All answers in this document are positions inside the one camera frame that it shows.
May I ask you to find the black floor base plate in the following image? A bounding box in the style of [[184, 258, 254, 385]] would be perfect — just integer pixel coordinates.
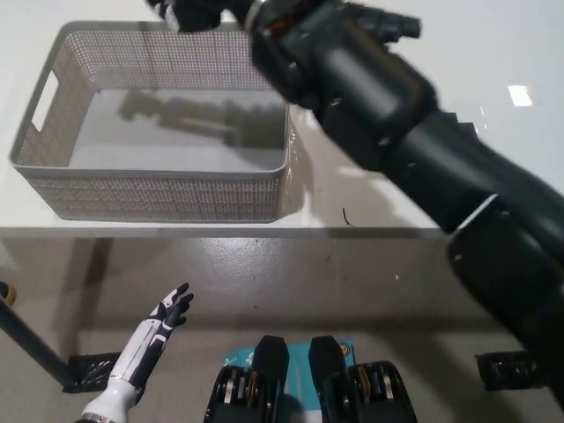
[[65, 351, 123, 394], [474, 350, 544, 392]]

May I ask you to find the black teal robot body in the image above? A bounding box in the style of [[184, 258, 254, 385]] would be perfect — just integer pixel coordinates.
[[202, 334, 418, 423]]

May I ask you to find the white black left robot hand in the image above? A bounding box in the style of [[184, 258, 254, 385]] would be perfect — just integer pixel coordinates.
[[81, 282, 196, 419]]

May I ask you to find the grey perforated plastic basket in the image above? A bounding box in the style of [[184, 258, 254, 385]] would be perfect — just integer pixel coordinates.
[[7, 20, 305, 224]]

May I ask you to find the dark metal stand pole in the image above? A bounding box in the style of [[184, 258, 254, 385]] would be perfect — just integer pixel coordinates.
[[0, 293, 76, 389]]

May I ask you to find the bronze and black camera tripod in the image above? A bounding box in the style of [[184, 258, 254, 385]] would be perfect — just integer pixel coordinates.
[[347, 2, 423, 48]]

